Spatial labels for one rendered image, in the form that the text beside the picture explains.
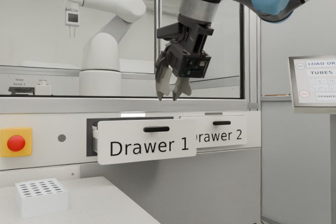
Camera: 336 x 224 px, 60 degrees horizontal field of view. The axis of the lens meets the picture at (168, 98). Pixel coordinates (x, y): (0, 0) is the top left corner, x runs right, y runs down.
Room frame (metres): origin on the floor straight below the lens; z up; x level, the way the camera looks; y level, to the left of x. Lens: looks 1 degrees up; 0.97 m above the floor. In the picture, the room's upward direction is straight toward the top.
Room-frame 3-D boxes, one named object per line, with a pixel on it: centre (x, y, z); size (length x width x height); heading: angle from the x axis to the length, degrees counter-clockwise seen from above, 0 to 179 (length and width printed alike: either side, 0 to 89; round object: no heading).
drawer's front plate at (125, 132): (0.81, 0.05, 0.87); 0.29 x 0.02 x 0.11; 117
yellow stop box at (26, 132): (0.75, 0.39, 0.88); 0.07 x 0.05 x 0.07; 117
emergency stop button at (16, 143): (0.72, 0.38, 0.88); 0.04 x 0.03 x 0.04; 117
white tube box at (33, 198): (0.61, 0.27, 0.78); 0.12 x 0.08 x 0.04; 33
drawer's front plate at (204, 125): (1.07, -0.17, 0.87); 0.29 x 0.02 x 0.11; 117
